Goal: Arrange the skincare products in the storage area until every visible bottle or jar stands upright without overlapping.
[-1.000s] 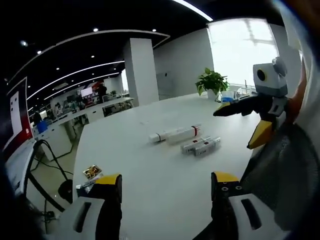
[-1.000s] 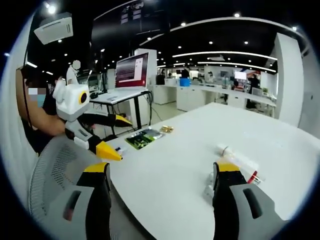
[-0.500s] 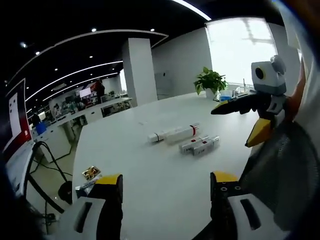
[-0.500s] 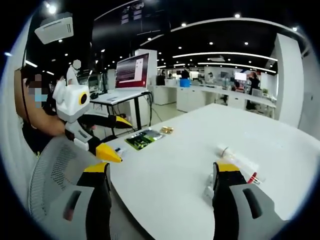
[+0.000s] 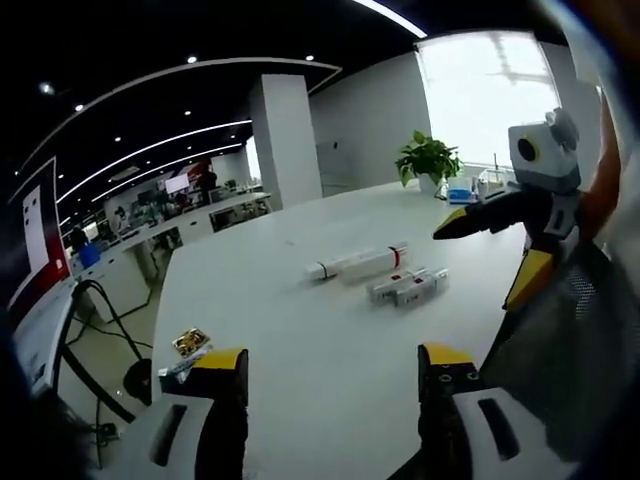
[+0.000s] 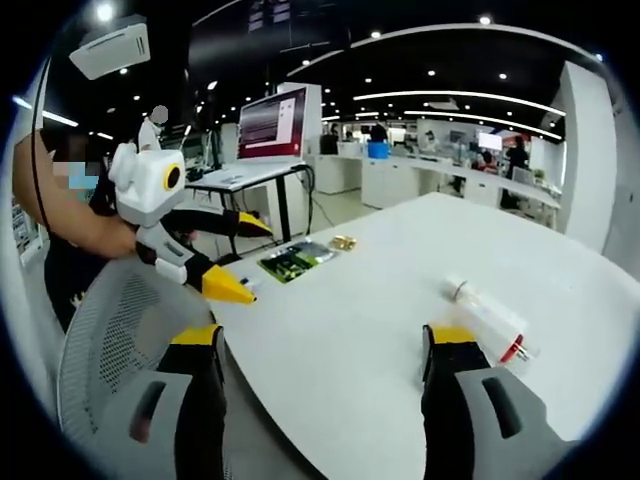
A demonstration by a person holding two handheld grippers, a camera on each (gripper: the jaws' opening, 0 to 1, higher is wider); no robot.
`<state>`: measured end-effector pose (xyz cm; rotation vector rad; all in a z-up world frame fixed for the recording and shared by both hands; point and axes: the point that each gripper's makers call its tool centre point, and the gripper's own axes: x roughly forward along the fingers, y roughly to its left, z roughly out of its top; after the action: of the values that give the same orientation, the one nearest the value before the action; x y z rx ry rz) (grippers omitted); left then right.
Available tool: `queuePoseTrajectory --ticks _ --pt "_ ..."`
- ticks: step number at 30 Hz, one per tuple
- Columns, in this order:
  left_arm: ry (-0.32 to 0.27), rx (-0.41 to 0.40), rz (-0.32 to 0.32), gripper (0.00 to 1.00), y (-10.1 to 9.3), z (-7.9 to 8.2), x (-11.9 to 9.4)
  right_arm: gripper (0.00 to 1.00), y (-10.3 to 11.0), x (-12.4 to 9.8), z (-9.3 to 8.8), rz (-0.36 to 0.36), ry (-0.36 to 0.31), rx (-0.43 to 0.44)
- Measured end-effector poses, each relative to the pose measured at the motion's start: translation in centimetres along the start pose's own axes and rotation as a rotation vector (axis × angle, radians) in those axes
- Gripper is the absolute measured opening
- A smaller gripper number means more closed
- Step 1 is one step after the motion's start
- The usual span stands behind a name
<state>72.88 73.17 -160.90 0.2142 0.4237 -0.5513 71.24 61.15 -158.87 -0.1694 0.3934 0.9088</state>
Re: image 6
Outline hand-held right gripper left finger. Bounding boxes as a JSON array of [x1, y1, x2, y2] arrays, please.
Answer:
[[92, 323, 227, 480]]

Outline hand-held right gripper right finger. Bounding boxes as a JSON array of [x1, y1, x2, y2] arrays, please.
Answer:
[[421, 323, 586, 480]]

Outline green circuit board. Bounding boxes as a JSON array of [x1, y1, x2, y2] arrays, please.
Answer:
[[256, 239, 340, 286]]

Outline clear plastic syringe tube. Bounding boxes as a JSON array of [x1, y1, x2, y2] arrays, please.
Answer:
[[467, 293, 542, 365]]

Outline white desk black legs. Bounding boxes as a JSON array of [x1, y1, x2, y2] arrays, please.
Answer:
[[183, 162, 315, 242]]

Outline grey mesh office chair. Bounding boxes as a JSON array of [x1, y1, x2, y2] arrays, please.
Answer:
[[56, 257, 226, 451]]

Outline computer monitor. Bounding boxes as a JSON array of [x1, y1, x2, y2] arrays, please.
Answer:
[[236, 86, 309, 167]]

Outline person's dark clothing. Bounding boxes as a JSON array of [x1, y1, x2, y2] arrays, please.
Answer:
[[43, 233, 119, 332]]

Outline ceiling air conditioner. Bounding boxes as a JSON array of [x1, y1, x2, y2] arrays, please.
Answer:
[[68, 18, 152, 81]]

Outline row of white counters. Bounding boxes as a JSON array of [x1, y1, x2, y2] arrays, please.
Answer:
[[308, 142, 562, 229]]

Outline white pillar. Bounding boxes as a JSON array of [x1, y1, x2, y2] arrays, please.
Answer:
[[556, 60, 622, 251]]

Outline black cable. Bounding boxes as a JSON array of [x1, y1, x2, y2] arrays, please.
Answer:
[[28, 57, 54, 232]]

